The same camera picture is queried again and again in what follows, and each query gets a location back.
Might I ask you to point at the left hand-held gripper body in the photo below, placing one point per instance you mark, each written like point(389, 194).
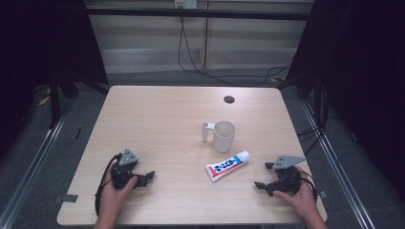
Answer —
point(128, 158)

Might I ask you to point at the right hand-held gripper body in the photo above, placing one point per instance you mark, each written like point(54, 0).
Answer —
point(286, 178)

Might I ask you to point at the person's right hand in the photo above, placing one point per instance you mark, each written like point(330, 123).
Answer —
point(299, 200)

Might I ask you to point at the person's left hand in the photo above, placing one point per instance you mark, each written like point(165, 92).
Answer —
point(113, 197)

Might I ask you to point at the white toothpaste tube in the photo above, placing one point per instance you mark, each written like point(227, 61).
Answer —
point(227, 166)

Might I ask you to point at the grey tape strip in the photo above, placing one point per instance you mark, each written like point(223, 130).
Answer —
point(67, 198)

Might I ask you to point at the yellow floor tape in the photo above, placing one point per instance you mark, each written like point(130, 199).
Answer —
point(43, 100)

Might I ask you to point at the dark curtain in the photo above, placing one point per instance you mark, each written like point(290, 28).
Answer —
point(41, 51)
point(366, 79)

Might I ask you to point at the black horizontal metal bar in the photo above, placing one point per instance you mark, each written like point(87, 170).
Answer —
point(197, 13)

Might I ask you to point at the metal floor rail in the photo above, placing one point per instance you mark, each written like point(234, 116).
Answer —
point(340, 178)
point(30, 178)

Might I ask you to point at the white wall socket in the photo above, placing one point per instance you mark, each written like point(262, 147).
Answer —
point(186, 4)

